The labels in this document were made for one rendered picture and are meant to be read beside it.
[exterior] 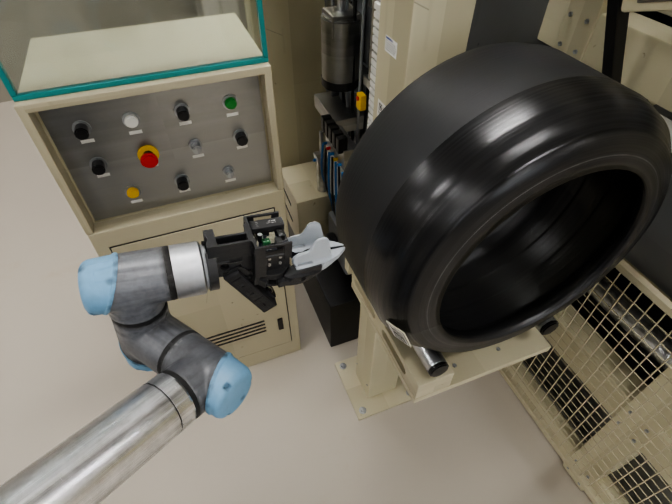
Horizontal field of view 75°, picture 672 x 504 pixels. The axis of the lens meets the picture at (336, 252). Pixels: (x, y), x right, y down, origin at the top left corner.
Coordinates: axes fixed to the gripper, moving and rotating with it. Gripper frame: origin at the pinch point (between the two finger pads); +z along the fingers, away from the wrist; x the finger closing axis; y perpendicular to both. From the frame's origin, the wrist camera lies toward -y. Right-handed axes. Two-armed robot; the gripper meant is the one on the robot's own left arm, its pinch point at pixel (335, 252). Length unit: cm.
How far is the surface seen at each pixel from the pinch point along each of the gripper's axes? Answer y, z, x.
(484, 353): -36, 40, -7
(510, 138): 22.5, 18.2, -7.5
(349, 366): -117, 37, 42
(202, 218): -37, -15, 58
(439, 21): 26.0, 26.6, 25.7
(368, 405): -116, 37, 23
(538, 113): 25.0, 22.4, -6.3
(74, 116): -6, -40, 62
